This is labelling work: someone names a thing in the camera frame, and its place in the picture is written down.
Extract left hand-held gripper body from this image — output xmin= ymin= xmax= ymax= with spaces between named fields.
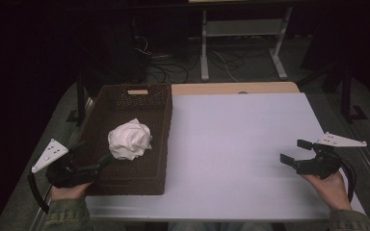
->
xmin=31 ymin=138 xmax=101 ymax=190

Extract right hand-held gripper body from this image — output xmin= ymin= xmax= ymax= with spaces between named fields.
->
xmin=293 ymin=132 xmax=368 ymax=180

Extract white cloth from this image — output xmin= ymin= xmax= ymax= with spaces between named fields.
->
xmin=107 ymin=117 xmax=153 ymax=162

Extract brown woven basket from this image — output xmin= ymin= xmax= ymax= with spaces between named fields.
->
xmin=73 ymin=83 xmax=173 ymax=196

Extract person's left hand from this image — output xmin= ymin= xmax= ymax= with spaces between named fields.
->
xmin=49 ymin=181 xmax=93 ymax=202

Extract person's right hand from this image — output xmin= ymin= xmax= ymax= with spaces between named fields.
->
xmin=301 ymin=170 xmax=354 ymax=212

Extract black metal stand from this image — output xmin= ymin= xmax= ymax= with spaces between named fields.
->
xmin=66 ymin=72 xmax=91 ymax=127
xmin=302 ymin=61 xmax=369 ymax=123

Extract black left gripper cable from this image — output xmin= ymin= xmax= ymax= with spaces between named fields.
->
xmin=27 ymin=172 xmax=51 ymax=216

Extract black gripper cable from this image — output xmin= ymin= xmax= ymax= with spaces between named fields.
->
xmin=338 ymin=158 xmax=357 ymax=204
xmin=27 ymin=172 xmax=51 ymax=216

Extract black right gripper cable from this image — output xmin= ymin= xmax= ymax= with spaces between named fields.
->
xmin=338 ymin=158 xmax=357 ymax=204

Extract white floor cable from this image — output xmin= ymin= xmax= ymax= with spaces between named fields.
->
xmin=211 ymin=50 xmax=239 ymax=83

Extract black floor cables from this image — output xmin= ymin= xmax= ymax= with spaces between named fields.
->
xmin=146 ymin=52 xmax=204 ymax=85

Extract white metal desk frame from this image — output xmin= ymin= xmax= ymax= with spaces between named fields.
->
xmin=199 ymin=6 xmax=294 ymax=82

